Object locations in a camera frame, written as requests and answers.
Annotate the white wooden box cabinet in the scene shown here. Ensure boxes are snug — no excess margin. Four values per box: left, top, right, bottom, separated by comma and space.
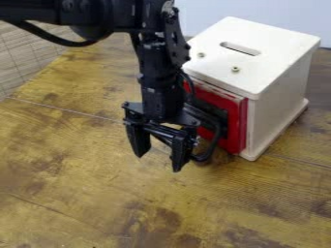
184, 16, 320, 161

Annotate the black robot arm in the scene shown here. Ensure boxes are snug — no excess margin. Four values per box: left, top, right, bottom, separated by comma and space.
0, 0, 199, 171

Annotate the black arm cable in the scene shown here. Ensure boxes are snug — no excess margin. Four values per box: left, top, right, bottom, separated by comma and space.
8, 19, 104, 48

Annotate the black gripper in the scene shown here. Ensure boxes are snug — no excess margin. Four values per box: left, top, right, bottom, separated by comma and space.
123, 67, 199, 172

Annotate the black metal drawer handle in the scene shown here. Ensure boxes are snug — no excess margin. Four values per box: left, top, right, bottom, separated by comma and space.
186, 98, 228, 162

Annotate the red drawer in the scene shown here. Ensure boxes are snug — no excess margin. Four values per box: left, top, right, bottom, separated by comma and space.
191, 79, 248, 154

